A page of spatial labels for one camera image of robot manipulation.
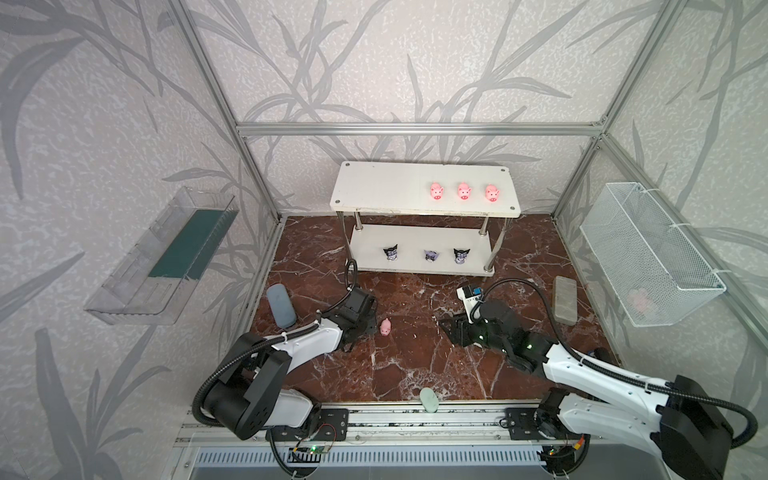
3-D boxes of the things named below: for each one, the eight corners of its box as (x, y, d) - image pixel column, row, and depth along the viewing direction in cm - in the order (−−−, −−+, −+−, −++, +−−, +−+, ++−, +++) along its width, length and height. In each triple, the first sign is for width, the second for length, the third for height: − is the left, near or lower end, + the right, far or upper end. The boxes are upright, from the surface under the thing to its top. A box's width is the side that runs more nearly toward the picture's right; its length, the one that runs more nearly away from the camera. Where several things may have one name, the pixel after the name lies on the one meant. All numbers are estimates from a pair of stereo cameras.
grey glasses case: (551, 320, 94) (556, 315, 91) (551, 280, 104) (556, 274, 101) (573, 326, 93) (579, 321, 90) (571, 285, 103) (576, 279, 100)
